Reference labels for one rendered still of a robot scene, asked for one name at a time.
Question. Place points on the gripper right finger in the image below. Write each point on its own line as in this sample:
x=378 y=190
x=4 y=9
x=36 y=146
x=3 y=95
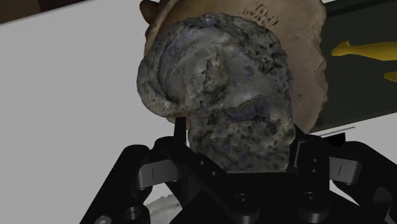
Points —
x=366 y=167

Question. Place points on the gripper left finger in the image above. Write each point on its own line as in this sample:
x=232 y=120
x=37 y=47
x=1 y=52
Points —
x=124 y=173

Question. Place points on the grey mottled stone-like figure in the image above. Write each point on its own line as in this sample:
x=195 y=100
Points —
x=223 y=93

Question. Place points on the dark green book yellow shapes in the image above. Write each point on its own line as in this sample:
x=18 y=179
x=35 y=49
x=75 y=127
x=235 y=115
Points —
x=356 y=93

